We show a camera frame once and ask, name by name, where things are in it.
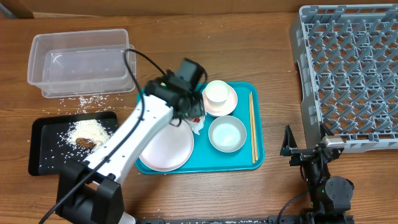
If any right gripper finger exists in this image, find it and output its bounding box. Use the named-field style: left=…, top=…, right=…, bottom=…
left=320, top=123, right=334, bottom=137
left=280, top=125, right=298, bottom=156

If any white cup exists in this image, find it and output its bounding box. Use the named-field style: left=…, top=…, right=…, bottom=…
left=205, top=80, right=230, bottom=106

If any red snack wrapper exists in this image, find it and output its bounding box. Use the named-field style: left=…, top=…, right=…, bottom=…
left=187, top=117, right=201, bottom=123

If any white napkin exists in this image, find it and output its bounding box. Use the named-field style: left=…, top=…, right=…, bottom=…
left=185, top=116, right=205, bottom=135

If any grey bowl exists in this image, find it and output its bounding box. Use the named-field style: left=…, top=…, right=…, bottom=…
left=208, top=116, right=248, bottom=153

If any large white plate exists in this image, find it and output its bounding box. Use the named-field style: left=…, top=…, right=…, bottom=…
left=139, top=119, right=194, bottom=172

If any pile of white rice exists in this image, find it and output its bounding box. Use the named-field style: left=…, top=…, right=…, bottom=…
left=57, top=119, right=113, bottom=157

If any brown food scrap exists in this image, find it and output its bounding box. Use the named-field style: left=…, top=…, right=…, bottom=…
left=75, top=138, right=96, bottom=149

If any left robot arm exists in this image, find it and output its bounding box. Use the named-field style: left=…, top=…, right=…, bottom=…
left=54, top=58, right=207, bottom=223

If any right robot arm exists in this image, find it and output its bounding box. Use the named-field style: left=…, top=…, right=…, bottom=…
left=276, top=124, right=354, bottom=223

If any grey dishwasher rack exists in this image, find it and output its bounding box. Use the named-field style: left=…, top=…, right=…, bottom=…
left=290, top=4, right=397, bottom=153

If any small white saucer bowl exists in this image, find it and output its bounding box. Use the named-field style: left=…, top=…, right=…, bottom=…
left=202, top=85, right=238, bottom=117

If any left wooden chopstick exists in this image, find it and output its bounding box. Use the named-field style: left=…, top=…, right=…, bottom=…
left=249, top=92, right=256, bottom=164

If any wooden chopstick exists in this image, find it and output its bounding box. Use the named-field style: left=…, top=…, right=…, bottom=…
left=252, top=93, right=258, bottom=162
left=249, top=92, right=256, bottom=164

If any right wooden chopstick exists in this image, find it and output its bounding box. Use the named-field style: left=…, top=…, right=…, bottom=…
left=252, top=93, right=258, bottom=162

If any teal serving tray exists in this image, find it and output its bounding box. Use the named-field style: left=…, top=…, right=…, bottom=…
left=136, top=82, right=265, bottom=174

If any clear plastic bin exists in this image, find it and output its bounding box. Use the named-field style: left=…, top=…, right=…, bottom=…
left=27, top=29, right=136, bottom=98

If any black tray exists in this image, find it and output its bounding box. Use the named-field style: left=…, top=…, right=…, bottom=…
left=28, top=111, right=118, bottom=176

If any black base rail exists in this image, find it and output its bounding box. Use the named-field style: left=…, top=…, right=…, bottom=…
left=133, top=214, right=355, bottom=224

